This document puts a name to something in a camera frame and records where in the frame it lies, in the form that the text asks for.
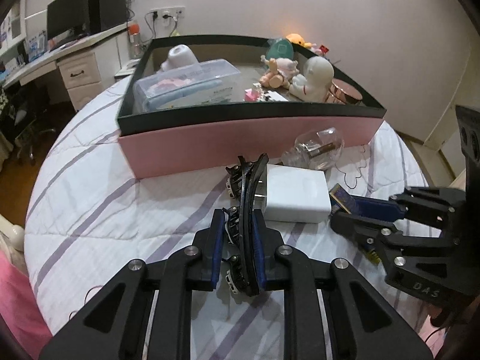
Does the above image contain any blue yellow slim box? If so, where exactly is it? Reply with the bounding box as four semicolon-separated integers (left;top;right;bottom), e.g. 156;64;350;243
328;183;380;267

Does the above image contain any white charger adapter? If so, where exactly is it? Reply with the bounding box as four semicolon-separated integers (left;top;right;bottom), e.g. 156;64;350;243
256;164;331;224

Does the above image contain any clear glass bottle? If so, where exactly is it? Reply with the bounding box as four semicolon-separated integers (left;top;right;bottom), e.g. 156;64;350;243
281;127;344;171

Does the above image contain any rose gold round tin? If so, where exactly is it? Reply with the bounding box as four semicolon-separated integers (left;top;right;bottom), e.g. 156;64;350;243
324;79;363;105

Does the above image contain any white astronaut figurine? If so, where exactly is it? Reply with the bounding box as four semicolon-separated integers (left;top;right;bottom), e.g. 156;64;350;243
289;56;335;103

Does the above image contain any black hair claw clip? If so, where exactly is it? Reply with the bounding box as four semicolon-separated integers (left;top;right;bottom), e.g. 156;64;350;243
223;153;269;297

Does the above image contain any pig baby doll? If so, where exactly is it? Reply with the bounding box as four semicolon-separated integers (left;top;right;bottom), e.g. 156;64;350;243
259;55;299;89

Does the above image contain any teal round bottle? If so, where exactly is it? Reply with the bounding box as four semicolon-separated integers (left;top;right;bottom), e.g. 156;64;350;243
265;37;295;60

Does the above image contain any clear box of blue items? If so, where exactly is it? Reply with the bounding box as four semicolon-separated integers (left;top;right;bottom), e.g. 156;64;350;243
133;58;243;113

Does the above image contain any white mini hair dryer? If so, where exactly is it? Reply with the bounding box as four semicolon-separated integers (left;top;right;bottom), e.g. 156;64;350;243
160;44;199;72

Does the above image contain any pink block cat figure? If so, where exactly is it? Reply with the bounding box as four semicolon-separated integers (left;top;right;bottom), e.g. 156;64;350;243
244;83;288;102

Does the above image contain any pink bed blanket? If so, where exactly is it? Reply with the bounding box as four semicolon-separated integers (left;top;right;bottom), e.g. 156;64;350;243
1;252;52;359

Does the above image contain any white bedpost knob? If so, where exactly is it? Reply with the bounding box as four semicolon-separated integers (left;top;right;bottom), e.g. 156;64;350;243
0;215;24;252

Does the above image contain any orange octopus plush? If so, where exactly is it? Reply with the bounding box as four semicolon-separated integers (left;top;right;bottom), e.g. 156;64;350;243
286;33;312;49

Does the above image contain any pink box with black rim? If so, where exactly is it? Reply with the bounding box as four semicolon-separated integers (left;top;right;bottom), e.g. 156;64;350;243
116;34;388;179

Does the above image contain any black office chair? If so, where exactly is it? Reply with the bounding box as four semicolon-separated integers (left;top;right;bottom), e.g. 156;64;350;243
2;85;57;166

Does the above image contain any white side cabinet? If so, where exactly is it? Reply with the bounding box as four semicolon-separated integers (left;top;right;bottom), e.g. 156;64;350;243
114;58;140;80

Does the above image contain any white desk with drawers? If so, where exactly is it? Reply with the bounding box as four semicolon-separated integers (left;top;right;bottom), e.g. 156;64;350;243
3;24;130;111

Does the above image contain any orange cap water bottle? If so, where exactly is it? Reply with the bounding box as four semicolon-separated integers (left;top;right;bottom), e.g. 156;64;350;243
127;21;143;59

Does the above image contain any white glass-door cabinet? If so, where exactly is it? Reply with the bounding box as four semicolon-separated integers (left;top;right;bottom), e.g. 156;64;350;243
1;0;26;54

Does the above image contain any black computer monitor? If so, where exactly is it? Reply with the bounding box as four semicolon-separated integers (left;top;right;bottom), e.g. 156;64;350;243
46;0;85;40

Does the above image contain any black computer tower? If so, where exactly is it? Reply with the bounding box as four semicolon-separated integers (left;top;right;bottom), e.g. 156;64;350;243
85;0;127;35

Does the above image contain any wall power strip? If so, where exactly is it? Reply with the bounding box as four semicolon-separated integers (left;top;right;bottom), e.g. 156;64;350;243
149;6;185;20

